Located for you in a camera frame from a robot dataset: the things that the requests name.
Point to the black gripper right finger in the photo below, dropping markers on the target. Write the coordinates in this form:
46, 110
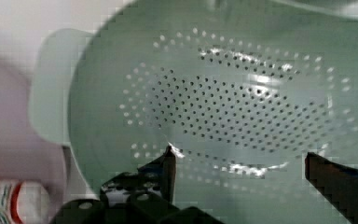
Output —
336, 182

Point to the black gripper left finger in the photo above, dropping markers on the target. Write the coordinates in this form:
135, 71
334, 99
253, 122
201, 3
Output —
157, 176

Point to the green plastic strainer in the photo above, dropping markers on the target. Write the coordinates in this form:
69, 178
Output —
242, 90

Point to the red ketchup bottle toy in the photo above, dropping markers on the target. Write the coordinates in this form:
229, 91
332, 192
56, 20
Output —
23, 202

